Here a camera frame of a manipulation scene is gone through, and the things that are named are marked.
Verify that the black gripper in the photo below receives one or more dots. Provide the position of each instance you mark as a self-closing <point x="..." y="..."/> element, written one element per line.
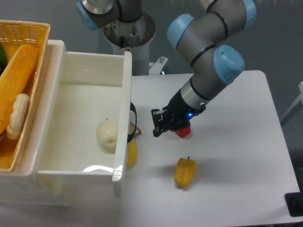
<point x="175" y="116"/>

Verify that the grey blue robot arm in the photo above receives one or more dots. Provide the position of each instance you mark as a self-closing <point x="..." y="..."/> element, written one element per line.
<point x="199" y="41"/>

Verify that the white drawer cabinet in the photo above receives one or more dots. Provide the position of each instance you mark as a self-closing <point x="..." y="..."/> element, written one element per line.
<point x="25" y="185"/>

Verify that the bagged bread slice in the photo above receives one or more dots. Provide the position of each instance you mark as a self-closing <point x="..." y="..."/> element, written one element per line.
<point x="135" y="132"/>

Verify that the red bell pepper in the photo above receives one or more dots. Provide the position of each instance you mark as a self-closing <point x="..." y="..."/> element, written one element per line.
<point x="182" y="133"/>

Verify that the yellow banana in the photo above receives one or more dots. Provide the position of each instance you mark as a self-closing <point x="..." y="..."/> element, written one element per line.
<point x="132" y="154"/>

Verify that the white round toy fruit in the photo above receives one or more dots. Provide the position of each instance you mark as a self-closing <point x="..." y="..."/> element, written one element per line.
<point x="107" y="132"/>

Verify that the yellow bell pepper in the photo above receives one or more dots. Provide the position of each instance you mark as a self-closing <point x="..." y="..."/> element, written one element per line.
<point x="185" y="172"/>

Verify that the cream white toy pastry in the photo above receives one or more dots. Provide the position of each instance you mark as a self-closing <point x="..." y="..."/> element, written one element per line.
<point x="17" y="117"/>

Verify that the orange baguette loaf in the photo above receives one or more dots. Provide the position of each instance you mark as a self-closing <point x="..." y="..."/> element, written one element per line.
<point x="14" y="79"/>

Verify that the black device at table corner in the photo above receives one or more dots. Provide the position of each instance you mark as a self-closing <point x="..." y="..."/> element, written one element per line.
<point x="294" y="203"/>

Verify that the green vegetable toy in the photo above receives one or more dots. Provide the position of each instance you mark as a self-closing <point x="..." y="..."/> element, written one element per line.
<point x="3" y="59"/>

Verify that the yellow woven basket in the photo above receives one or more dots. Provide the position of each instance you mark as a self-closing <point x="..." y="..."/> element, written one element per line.
<point x="14" y="34"/>

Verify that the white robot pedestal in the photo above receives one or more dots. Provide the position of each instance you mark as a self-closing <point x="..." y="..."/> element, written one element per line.
<point x="134" y="37"/>

